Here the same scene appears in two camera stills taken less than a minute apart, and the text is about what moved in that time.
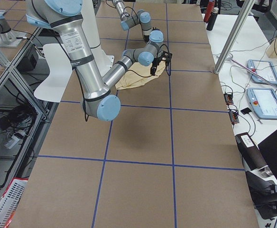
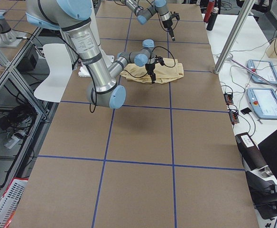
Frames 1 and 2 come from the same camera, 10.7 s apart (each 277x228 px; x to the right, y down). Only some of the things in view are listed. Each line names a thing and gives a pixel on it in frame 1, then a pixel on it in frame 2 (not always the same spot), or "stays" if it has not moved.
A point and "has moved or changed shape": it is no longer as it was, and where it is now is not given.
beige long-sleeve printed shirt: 137,74 has moved or changed shape
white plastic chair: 51,89 stays
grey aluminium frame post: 245,8 stays
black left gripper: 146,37 → 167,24
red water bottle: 210,8 stays
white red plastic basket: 8,204 stays
